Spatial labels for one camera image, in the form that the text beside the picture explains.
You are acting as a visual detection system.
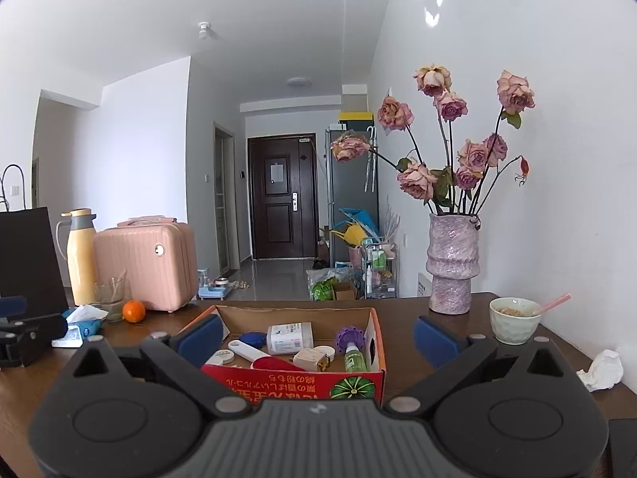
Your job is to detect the white tape roll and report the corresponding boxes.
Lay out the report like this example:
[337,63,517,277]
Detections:
[205,349,235,366]

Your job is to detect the white red lint brush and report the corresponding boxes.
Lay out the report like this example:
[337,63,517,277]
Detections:
[228,340,301,371]

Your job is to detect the black paper bag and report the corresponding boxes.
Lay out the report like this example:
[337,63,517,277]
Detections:
[1,164,68,321]

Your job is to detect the blue tissue pack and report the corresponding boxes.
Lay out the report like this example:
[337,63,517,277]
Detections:
[52,304,108,349]

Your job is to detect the orange fruit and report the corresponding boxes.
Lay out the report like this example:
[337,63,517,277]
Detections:
[121,300,146,324]

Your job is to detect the pale green bowl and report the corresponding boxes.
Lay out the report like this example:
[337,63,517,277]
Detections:
[489,297,541,347]

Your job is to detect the red cardboard box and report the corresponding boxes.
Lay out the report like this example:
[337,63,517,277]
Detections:
[170,304,387,405]

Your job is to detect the clear glass cup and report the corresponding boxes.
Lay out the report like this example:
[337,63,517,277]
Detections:
[94,271,127,323]

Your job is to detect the white plastic jar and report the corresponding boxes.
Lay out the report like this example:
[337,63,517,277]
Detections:
[267,321,314,356]

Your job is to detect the pink textured vase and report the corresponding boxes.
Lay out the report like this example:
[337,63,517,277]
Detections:
[425,215,481,315]

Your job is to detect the yellow thermos jug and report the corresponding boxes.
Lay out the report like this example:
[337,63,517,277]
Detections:
[55,208,98,306]

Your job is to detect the pink small suitcase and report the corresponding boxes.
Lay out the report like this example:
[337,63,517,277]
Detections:
[93,216,199,313]

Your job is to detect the purple round lid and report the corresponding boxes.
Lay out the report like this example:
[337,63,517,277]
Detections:
[335,326,365,354]

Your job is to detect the small cardboard box on floor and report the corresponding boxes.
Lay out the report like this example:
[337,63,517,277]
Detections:
[332,282,358,301]

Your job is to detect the pink spoon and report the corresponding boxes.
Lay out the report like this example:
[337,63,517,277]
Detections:
[535,292,572,315]

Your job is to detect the green white bag on floor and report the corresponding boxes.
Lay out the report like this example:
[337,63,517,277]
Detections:
[307,268,353,302]

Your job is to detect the crumpled white tissue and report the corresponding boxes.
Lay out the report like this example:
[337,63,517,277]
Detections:
[576,350,624,393]

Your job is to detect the dried pink roses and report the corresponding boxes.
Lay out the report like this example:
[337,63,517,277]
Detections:
[329,64,535,222]

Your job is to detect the dark brown door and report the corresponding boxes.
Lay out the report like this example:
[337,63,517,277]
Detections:
[247,133,319,259]

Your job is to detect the grey refrigerator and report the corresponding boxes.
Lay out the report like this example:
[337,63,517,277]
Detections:
[325,120,379,232]

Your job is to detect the wire utility cart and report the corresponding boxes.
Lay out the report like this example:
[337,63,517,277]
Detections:
[360,239,399,300]

